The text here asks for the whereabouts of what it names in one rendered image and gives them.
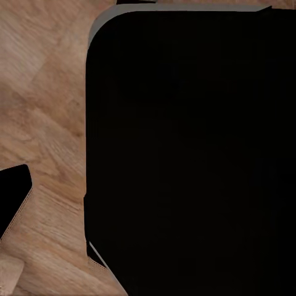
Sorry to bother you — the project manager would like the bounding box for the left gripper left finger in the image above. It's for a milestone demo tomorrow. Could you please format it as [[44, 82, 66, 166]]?
[[0, 164, 32, 237]]

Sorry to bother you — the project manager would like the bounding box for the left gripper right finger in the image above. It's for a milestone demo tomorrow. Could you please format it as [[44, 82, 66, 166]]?
[[276, 164, 296, 213]]

